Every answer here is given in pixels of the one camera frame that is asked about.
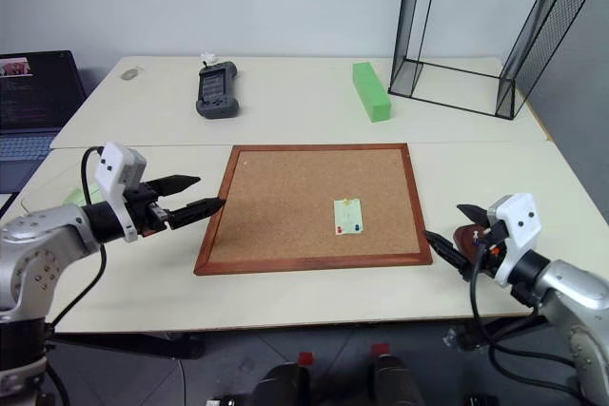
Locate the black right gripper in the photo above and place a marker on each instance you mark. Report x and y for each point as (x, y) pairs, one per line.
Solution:
(487, 267)

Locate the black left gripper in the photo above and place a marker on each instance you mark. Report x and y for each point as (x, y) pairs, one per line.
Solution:
(145, 213)

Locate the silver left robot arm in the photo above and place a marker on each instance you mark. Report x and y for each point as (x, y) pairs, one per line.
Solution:
(43, 235)

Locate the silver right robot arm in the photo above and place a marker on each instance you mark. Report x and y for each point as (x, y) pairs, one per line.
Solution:
(571, 292)

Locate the wood-framed cork board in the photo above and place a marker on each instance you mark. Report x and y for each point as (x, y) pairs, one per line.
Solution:
(295, 197)

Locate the pale green paper note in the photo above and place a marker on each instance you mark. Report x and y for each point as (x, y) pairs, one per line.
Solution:
(349, 216)

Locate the small brown wooden dish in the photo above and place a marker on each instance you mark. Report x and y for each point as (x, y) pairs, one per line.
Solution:
(464, 239)

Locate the grey handheld controller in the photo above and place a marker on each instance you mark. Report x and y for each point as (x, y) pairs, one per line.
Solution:
(216, 92)

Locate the pale green sticky pad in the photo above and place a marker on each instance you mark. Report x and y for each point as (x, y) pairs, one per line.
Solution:
(78, 197)

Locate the small white crumpled object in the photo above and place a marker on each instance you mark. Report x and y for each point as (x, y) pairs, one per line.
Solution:
(206, 56)

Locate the dark rounded shape red tag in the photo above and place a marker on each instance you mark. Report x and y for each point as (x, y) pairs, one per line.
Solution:
(395, 380)
(283, 384)

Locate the green rectangular foam block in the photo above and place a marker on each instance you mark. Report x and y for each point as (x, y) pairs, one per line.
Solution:
(371, 92)

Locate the open dark laptop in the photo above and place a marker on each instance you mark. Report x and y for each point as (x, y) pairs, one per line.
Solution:
(33, 92)

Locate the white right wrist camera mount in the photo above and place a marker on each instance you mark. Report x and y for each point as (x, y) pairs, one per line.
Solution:
(518, 218)

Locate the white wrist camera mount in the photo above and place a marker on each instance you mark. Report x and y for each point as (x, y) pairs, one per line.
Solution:
(114, 163)
(518, 218)

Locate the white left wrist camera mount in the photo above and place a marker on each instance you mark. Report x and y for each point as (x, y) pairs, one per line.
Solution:
(114, 163)

